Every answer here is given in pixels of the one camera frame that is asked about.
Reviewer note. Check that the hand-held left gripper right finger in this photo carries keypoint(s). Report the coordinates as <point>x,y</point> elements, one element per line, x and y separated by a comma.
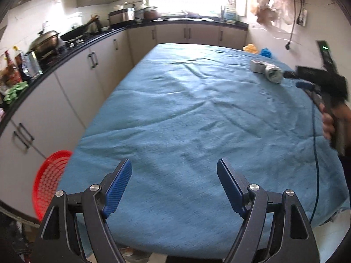
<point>230,189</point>

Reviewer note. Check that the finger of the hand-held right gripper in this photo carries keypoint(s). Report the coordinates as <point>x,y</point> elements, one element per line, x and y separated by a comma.
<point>290,74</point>
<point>304,85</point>

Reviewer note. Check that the yellow plastic bag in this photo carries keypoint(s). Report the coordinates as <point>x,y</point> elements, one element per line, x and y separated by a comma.
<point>250,48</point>

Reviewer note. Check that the brown cooking pot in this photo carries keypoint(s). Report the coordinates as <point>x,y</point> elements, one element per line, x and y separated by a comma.
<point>151,13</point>

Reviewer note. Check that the blue plastic bag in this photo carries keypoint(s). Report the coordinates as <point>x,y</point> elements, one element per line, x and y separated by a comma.
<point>265,52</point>

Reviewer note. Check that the white power strip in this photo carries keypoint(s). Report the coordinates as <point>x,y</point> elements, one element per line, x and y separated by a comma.
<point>302,17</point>

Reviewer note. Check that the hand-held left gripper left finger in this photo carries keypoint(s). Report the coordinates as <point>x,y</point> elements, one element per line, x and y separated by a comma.
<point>119,186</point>

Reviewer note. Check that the silver rice cooker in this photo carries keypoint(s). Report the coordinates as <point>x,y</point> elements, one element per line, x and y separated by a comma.
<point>122,16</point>

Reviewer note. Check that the small white cardboard box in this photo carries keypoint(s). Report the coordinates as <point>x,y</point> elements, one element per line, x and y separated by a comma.
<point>257,65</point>

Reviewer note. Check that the gas stove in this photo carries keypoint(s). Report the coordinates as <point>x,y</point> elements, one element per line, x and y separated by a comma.
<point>75,41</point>

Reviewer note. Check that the green cloth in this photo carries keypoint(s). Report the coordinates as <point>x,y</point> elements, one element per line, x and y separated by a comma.
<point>15,91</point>

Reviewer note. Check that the white blue carton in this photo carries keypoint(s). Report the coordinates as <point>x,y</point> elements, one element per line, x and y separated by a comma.
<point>230,13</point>

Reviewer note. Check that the person's right hand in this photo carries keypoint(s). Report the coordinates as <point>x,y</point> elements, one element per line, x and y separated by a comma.
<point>327,126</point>

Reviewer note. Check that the black frying pan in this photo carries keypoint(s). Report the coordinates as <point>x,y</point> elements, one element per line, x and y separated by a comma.
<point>75,31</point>

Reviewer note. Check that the red plastic basket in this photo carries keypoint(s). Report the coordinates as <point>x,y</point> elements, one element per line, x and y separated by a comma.
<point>46,180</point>

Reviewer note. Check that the beige lower kitchen cabinets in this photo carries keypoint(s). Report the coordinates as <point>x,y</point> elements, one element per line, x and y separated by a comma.
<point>74,74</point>

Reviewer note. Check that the row of condiment bottles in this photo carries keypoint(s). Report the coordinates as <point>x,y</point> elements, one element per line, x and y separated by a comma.
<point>13,68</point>

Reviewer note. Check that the blue tablecloth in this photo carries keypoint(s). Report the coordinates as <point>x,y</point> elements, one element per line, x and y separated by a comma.
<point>178,101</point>

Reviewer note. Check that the silver wok with lid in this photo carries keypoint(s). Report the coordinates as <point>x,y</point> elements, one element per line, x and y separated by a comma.
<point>45,41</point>

